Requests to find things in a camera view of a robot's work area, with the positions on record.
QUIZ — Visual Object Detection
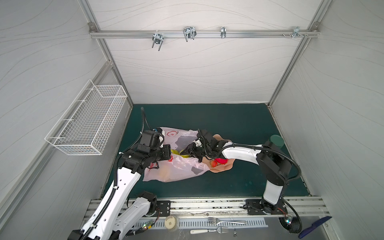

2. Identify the pink strawberry plastic bag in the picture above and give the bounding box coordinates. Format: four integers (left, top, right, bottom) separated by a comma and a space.
143, 127, 209, 183

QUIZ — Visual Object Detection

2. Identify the red dragon fruit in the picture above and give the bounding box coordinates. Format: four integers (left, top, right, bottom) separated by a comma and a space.
214, 158, 228, 165

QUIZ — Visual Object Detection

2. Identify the yellow lemon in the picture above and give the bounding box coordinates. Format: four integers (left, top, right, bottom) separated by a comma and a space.
171, 149, 190, 158

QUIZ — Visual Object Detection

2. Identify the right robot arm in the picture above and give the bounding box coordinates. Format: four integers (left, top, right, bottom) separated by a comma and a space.
180, 130, 302, 215

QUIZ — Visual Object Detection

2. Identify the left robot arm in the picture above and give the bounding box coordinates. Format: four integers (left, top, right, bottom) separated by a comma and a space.
68, 110, 171, 240

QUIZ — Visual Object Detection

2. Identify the peach scalloped fruit plate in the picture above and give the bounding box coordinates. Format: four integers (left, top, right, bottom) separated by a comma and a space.
202, 133, 236, 174

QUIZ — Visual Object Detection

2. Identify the green table mat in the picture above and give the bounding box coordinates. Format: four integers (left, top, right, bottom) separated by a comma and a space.
103, 103, 310, 199

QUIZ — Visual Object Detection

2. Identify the silver fork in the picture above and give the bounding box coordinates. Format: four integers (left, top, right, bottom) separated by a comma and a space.
207, 218, 247, 225

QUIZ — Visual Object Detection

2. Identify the green lidded glass jar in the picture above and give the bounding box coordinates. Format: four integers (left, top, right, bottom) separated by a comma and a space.
270, 135, 285, 149

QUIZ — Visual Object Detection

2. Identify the metal hook clamp left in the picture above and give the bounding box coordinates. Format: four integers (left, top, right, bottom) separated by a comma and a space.
152, 33, 164, 51

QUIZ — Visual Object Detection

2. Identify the metal hook clamp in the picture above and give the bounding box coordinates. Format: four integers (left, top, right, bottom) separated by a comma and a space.
183, 26, 197, 42
152, 33, 164, 51

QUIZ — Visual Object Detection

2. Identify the metal hook clamp middle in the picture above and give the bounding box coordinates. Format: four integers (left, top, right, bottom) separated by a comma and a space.
183, 26, 197, 42

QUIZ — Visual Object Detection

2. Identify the black round fan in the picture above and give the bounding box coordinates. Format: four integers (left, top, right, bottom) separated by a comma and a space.
279, 216, 303, 234

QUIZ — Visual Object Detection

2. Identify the blue plastic tool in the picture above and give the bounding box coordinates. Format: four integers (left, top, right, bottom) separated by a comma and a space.
298, 216, 332, 239

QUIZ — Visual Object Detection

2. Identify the metal bolt clamp right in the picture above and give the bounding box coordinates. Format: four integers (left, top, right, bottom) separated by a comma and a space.
282, 27, 309, 39

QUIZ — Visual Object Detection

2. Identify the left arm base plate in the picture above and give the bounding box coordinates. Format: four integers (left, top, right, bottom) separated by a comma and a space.
147, 201, 171, 217

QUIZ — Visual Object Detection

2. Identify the white wire basket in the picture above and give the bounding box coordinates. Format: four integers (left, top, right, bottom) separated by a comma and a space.
45, 80, 128, 156

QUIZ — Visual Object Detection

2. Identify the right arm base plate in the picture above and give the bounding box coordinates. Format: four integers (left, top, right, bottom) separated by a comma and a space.
242, 199, 288, 216

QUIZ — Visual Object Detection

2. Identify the white handled fork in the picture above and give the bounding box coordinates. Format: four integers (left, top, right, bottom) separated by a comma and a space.
190, 227, 229, 235

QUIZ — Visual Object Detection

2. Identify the metal ring clamp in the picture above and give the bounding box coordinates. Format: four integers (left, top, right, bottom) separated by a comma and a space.
221, 27, 227, 39

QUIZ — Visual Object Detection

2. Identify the aluminium cross rail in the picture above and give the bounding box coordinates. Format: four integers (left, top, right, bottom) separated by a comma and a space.
90, 29, 321, 39

